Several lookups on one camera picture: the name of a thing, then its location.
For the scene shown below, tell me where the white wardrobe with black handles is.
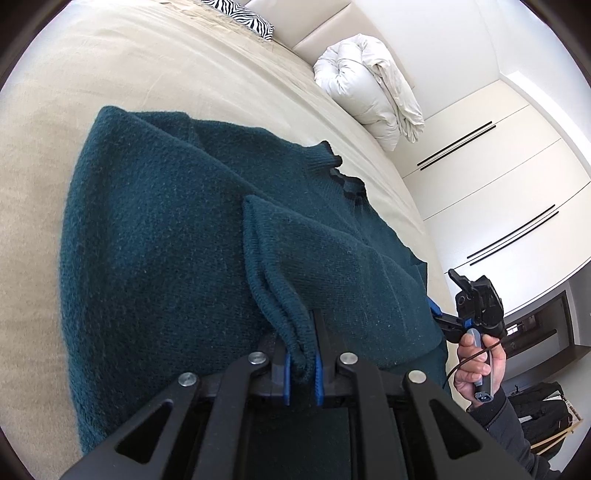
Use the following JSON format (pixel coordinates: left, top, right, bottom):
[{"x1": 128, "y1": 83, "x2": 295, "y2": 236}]
[{"x1": 392, "y1": 81, "x2": 590, "y2": 313}]

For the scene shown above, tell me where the zebra print pillow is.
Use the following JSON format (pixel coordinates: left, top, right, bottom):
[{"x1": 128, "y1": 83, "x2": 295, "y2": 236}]
[{"x1": 202, "y1": 0, "x2": 274, "y2": 40}]

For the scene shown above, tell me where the white folded duvet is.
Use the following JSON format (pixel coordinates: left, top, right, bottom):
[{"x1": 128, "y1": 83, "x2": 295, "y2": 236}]
[{"x1": 314, "y1": 34, "x2": 425, "y2": 152}]

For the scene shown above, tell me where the black sleeved forearm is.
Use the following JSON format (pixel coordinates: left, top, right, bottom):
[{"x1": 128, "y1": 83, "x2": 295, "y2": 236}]
[{"x1": 467, "y1": 388, "x2": 561, "y2": 480}]

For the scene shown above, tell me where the person's right hand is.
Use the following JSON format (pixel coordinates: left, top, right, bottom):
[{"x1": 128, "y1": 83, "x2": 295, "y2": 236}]
[{"x1": 454, "y1": 333, "x2": 507, "y2": 408}]

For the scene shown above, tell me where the beige padded headboard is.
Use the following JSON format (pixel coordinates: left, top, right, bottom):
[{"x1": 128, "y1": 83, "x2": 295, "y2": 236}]
[{"x1": 243, "y1": 0, "x2": 415, "y2": 88}]

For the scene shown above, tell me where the dark teal knit sweater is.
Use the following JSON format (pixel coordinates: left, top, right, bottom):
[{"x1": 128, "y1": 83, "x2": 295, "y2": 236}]
[{"x1": 59, "y1": 105, "x2": 452, "y2": 480}]

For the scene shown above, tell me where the black backpack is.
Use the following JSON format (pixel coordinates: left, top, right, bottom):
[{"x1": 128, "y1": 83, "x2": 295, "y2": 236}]
[{"x1": 508, "y1": 382, "x2": 573, "y2": 460}]

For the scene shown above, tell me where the beige bed with sheet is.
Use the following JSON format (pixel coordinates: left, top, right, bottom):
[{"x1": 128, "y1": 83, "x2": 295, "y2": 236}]
[{"x1": 0, "y1": 0, "x2": 459, "y2": 480}]

